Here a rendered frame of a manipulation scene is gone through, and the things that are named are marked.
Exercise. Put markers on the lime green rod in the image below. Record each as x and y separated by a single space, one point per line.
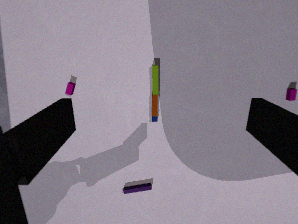
155 79

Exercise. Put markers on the small dark blue cube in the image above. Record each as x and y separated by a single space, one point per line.
155 118

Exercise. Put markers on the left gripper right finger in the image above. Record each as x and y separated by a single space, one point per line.
277 129

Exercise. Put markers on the orange rod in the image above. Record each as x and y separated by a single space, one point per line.
154 104

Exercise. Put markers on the purple rod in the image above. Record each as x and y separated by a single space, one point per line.
137 188

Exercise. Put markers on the magenta block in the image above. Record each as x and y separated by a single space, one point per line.
291 94
70 88

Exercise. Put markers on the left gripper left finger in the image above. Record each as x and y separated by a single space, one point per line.
26 149

